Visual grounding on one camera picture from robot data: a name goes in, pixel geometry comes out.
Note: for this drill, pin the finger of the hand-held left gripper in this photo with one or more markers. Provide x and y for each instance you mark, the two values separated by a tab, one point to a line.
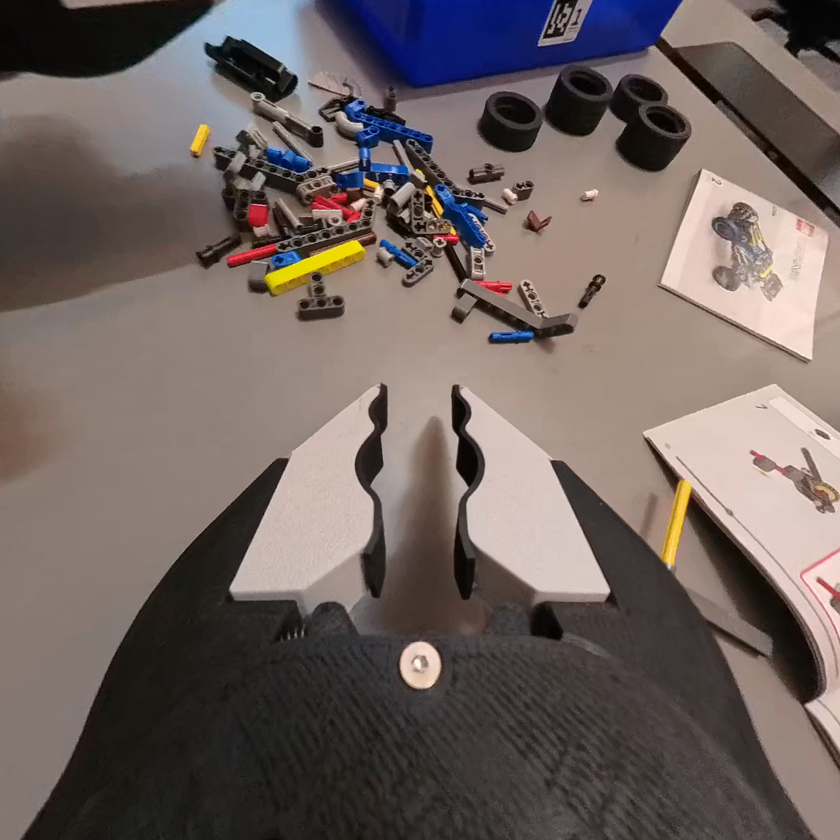
131	3

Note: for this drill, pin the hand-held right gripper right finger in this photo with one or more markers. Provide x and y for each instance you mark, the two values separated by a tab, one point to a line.
538	525

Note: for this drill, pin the black lego panel piece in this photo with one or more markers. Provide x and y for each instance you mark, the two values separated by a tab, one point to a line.
253	65

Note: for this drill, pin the grey beam yellow axle assembly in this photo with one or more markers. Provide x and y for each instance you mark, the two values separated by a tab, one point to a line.
676	525

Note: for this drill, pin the small car cover booklet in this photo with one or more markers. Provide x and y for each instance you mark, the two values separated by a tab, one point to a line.
709	262

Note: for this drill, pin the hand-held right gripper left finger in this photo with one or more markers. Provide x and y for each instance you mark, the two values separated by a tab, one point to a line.
302	525

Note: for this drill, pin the pile of lego pieces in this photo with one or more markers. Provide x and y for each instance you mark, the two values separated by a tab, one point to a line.
315	266

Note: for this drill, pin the blue plastic bin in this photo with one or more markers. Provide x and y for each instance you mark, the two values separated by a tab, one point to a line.
459	39

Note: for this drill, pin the black rubber lego tire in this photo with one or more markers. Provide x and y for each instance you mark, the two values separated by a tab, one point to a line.
653	144
577	108
640	92
512	128

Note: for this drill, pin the open instruction booklet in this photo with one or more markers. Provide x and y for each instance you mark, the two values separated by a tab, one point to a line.
715	453

